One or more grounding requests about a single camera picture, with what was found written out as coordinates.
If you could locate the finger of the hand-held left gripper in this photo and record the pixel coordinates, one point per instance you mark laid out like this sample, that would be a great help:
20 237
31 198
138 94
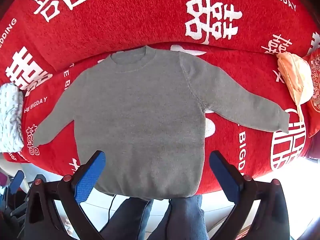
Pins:
18 179

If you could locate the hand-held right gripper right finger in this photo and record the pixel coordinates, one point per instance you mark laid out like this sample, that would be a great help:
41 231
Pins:
225 177

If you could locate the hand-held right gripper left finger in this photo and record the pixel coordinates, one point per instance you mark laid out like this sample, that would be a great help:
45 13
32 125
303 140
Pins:
91 176

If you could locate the grey knit sweater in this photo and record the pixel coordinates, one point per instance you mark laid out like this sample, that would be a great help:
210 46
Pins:
140 120

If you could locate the white patterned cloth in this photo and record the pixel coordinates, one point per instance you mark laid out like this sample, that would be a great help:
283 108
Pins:
10 120

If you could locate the person's legs in blue jeans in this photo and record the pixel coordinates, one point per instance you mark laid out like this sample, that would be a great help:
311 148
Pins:
135 220

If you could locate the orange and cream garment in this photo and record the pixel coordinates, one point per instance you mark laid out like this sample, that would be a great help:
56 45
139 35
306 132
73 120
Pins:
297 77

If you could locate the red patterned pillow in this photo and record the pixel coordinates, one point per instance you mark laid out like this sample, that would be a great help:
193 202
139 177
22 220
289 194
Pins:
315 87

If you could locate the red printed blanket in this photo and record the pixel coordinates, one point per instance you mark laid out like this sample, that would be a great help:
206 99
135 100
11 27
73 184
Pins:
140 17

